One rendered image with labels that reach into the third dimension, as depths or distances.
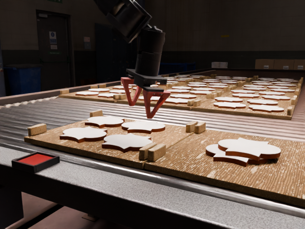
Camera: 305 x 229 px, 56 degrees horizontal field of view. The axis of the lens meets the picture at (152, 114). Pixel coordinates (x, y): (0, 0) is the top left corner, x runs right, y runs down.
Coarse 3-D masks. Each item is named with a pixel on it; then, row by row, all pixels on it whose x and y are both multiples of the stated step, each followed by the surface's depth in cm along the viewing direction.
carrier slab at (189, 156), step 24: (192, 144) 77; (288, 144) 77; (144, 168) 64; (168, 168) 61; (192, 168) 61; (216, 168) 61; (240, 168) 61; (264, 168) 61; (288, 168) 61; (264, 192) 51; (288, 192) 50
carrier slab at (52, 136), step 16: (64, 128) 94; (96, 128) 94; (112, 128) 94; (176, 128) 94; (48, 144) 79; (64, 144) 77; (80, 144) 77; (96, 144) 77; (112, 160) 68; (128, 160) 66; (144, 160) 65
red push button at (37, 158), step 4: (32, 156) 70; (36, 156) 70; (40, 156) 70; (44, 156) 70; (48, 156) 70; (20, 160) 67; (24, 160) 67; (28, 160) 67; (32, 160) 67; (36, 160) 67; (40, 160) 67; (44, 160) 67; (32, 164) 65
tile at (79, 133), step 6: (66, 132) 84; (72, 132) 84; (78, 132) 84; (84, 132) 84; (90, 132) 84; (96, 132) 84; (102, 132) 84; (60, 138) 81; (66, 138) 81; (72, 138) 80; (78, 138) 78; (84, 138) 80; (90, 138) 79; (96, 138) 80; (102, 138) 81
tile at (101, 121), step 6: (90, 120) 99; (96, 120) 99; (102, 120) 99; (108, 120) 99; (114, 120) 99; (120, 120) 99; (96, 126) 96; (102, 126) 94; (108, 126) 95; (114, 126) 95
